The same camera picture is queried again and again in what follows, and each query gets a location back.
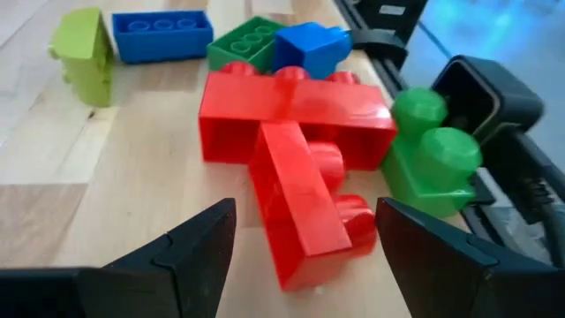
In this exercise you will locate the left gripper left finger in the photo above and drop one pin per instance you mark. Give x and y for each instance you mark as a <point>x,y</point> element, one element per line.
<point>132,287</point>

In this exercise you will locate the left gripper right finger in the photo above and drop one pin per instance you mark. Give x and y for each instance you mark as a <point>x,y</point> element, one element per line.
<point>463,282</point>

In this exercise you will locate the small green toy brick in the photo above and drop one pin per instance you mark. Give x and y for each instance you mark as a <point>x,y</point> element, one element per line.
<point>424,176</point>

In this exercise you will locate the short red toy brick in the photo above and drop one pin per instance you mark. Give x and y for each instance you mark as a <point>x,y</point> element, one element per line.
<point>300,212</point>

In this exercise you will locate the long red toy brick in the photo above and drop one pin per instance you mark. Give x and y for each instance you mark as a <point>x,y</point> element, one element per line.
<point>247,106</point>

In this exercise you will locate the lime toy brick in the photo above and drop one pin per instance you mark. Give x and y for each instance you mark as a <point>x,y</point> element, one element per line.
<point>86,57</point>

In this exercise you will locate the blue rectangular toy brick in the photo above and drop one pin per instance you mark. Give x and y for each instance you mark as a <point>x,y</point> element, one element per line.
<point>163,44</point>

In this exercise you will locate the dark green toy brick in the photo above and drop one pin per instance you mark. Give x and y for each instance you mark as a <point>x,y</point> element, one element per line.
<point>234,53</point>

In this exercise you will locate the blue rounded toy brick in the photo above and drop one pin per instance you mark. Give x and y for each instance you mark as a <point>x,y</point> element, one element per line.
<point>309,48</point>

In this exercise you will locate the black table-level camera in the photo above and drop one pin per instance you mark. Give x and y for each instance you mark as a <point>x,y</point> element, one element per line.
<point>507,93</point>

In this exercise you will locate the black frame bracket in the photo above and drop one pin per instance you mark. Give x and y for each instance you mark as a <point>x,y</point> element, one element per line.
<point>380,44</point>

